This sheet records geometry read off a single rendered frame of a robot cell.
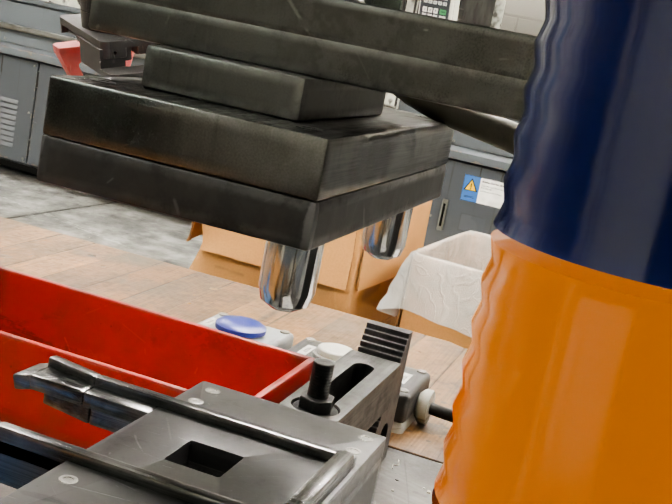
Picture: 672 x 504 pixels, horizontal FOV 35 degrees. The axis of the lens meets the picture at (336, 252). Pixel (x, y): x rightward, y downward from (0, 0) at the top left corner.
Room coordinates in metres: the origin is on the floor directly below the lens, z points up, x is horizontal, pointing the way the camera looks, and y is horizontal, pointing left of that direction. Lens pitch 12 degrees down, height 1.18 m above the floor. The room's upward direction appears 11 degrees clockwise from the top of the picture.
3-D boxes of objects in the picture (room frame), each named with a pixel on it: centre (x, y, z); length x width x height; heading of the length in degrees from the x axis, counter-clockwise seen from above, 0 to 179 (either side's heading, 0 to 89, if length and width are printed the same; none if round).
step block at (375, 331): (0.65, -0.04, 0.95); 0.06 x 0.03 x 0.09; 163
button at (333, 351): (0.77, -0.01, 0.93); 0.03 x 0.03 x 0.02
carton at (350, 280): (2.99, 0.08, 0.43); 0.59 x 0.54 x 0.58; 159
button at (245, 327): (0.79, 0.06, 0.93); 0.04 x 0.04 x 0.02
